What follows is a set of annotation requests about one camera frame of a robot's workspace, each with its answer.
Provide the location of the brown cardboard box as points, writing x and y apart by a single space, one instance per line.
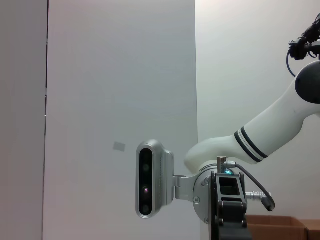
275 228

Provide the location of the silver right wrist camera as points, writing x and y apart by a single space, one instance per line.
160 180

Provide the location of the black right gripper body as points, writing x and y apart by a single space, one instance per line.
214 212

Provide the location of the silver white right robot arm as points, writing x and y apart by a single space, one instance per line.
275 130

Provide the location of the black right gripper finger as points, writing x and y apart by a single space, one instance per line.
230 175
232 210

